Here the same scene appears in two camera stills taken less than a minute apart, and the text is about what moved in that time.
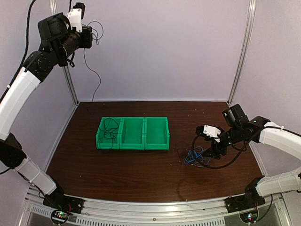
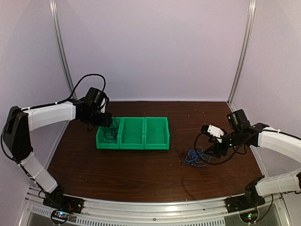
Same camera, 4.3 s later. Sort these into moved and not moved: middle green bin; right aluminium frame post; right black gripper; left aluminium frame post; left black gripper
Moved: left black gripper
Not moved: left aluminium frame post; middle green bin; right aluminium frame post; right black gripper
